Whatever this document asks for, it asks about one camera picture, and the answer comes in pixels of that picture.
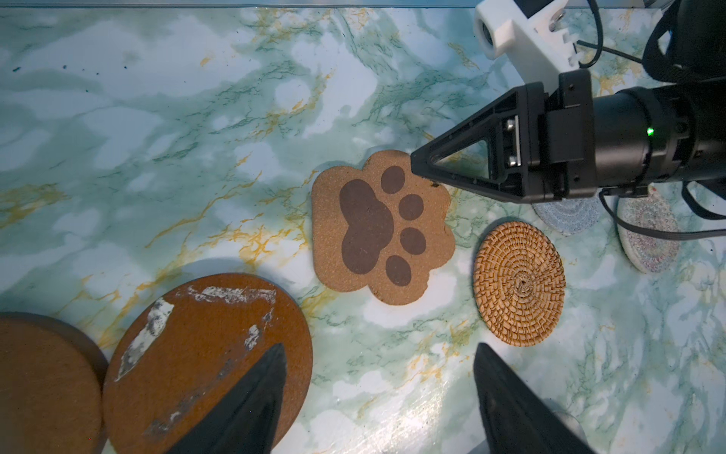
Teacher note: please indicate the scratched brown round coaster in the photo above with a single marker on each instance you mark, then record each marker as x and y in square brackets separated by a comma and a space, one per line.
[190, 347]

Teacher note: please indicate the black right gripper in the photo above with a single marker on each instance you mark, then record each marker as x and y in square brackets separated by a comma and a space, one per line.
[574, 143]

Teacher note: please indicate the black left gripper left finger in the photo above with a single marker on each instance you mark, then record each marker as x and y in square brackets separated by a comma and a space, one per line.
[246, 419]

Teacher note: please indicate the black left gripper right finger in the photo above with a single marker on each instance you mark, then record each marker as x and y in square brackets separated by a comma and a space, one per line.
[515, 420]

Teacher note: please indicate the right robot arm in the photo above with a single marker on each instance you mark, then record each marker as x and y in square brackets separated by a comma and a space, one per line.
[687, 46]

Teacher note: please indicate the plain brown round coaster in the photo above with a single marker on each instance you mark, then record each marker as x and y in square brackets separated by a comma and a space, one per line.
[51, 387]

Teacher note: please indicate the rattan wicker round coaster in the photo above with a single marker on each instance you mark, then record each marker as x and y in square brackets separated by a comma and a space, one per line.
[519, 284]

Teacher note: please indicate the paw print cork coaster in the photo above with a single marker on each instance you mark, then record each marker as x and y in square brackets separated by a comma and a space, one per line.
[379, 227]

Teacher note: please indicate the grey woven round coaster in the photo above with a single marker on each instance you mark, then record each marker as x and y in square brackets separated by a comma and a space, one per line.
[570, 217]

